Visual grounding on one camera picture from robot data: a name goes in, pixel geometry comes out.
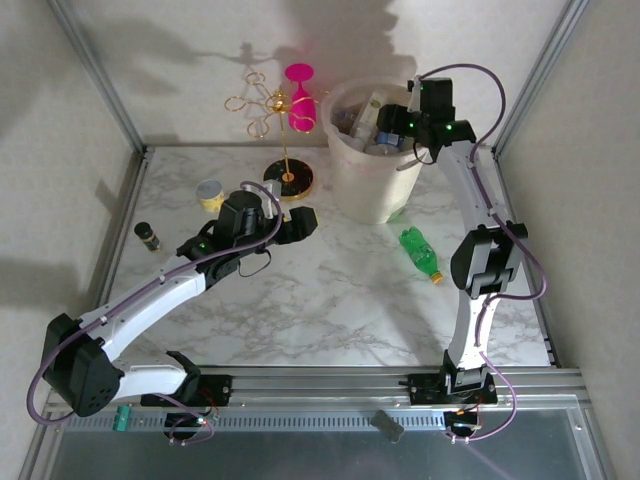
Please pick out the aluminium side rail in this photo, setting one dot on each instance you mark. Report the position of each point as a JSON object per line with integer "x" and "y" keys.
{"x": 129, "y": 200}
{"x": 501, "y": 165}

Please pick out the pink plastic wine glass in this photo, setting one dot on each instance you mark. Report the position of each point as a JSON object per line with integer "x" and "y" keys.
{"x": 301, "y": 107}

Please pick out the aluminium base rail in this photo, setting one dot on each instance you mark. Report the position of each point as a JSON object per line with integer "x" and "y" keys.
{"x": 310, "y": 387}

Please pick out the white box gold emblem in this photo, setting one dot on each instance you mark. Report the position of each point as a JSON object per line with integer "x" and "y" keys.
{"x": 372, "y": 107}

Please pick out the beige plastic bin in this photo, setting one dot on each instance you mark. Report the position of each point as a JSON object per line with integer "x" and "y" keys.
{"x": 370, "y": 195}

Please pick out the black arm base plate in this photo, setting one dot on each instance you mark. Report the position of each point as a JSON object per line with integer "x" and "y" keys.
{"x": 215, "y": 387}
{"x": 420, "y": 389}

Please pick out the green connector block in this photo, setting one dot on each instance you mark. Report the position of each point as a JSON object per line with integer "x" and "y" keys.
{"x": 122, "y": 419}

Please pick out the green plastic bottle yellow cap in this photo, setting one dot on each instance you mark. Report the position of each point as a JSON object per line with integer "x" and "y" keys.
{"x": 417, "y": 250}

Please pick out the small dark bottle gold band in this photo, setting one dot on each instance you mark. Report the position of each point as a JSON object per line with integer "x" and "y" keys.
{"x": 146, "y": 235}

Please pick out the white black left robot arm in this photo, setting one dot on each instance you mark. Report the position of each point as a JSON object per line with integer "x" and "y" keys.
{"x": 150, "y": 305}

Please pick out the gold glass rack black base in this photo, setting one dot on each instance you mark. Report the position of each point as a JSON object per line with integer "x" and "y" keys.
{"x": 295, "y": 172}

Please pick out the yellow can silver lid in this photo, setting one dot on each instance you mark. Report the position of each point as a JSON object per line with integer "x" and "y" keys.
{"x": 210, "y": 192}

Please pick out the small black controller board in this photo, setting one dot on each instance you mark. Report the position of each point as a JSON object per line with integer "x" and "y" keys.
{"x": 182, "y": 422}
{"x": 460, "y": 422}

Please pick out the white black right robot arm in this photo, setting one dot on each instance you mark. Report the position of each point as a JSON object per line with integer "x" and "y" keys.
{"x": 470, "y": 325}

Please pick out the blue cap blue label bottle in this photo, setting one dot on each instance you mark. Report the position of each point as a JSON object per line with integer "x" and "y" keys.
{"x": 390, "y": 140}

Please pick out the aluminium frame post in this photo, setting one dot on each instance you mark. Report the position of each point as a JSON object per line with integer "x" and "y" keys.
{"x": 99, "y": 75}
{"x": 538, "y": 75}

